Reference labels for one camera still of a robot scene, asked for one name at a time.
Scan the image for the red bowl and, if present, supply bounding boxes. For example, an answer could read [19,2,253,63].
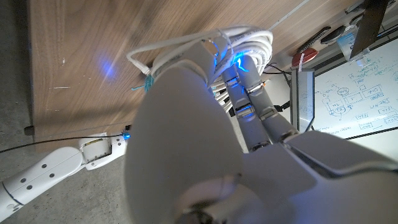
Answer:
[291,48,320,68]

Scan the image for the black monitor cables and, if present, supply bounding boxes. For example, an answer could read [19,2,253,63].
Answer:
[263,63,292,113]

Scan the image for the whiteboard with drawn diagrams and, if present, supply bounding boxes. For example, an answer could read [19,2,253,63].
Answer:
[312,38,398,140]

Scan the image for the clear hand sanitizer bottle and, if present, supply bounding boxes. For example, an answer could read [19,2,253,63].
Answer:
[336,25,371,62]

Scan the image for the black computer mouse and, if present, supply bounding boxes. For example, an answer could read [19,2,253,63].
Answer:
[320,24,346,45]

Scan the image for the computer monitor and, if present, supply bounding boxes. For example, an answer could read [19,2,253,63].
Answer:
[290,68,316,134]

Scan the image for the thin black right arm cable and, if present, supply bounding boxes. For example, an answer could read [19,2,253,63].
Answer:
[0,134,125,154]

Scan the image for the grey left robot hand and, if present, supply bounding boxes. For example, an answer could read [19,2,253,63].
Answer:
[123,39,398,224]

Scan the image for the white Ethernet cable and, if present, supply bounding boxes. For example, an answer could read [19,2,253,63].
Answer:
[126,25,274,114]

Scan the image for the black remote control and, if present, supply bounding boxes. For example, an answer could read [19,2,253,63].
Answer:
[296,26,332,54]

